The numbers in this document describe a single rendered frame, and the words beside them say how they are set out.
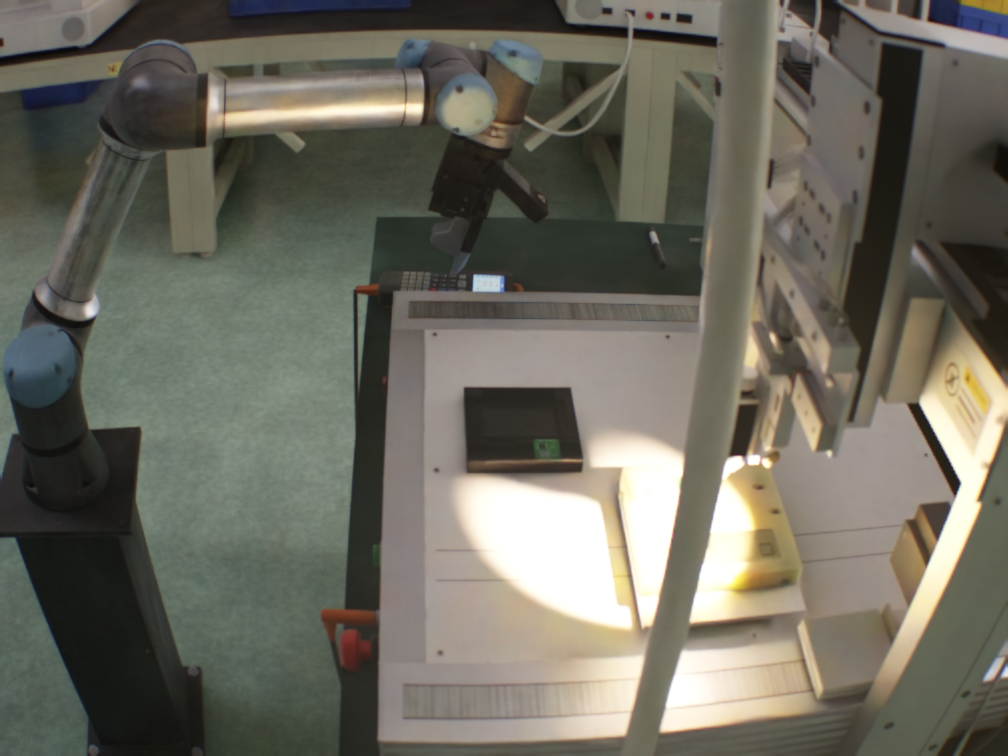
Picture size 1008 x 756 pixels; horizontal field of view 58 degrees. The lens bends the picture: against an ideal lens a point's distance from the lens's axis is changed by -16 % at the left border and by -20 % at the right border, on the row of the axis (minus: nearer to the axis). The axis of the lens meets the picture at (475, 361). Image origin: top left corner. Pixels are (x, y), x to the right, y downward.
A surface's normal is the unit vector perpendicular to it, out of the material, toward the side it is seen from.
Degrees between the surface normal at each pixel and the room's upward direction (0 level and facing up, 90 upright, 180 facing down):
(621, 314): 0
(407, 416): 0
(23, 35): 90
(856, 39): 90
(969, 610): 90
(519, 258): 0
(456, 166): 90
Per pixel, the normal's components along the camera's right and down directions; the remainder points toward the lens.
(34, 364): 0.06, -0.76
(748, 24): -0.35, 0.52
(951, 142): 0.04, 0.55
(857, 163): -1.00, 0.00
